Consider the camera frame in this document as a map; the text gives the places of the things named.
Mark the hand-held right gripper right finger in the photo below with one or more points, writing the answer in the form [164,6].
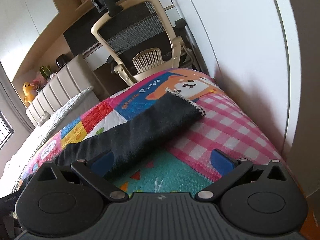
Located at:
[221,161]

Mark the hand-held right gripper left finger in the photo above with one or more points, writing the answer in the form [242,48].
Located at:
[102,162]

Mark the black knit garment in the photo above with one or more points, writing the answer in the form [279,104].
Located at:
[155,125]

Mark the colourful printed blanket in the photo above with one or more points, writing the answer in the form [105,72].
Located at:
[225,127]

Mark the white quilted bed cover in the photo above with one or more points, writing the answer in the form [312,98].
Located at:
[62,112]

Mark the small white bundle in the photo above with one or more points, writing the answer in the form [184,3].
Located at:
[44,119]

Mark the window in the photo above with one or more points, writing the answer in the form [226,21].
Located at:
[5,132]

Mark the beige padded bed headboard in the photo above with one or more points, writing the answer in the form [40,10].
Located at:
[65,85]

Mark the yellow plush toy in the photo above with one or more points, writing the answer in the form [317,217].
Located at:
[28,92]

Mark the green potted plant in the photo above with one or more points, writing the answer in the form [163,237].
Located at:
[45,71]

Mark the black jar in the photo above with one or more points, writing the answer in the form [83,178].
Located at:
[61,61]

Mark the grey curtain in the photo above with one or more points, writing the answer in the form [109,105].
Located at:
[12,97]

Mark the keyboard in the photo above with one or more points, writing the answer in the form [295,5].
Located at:
[91,48]

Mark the white wardrobe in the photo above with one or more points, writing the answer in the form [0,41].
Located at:
[237,30]

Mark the dark computer monitor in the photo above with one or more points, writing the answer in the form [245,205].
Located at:
[80,30]

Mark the beige mesh office chair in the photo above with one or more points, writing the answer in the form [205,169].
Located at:
[140,25]

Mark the wooden wall shelf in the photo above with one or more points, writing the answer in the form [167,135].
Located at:
[85,3]

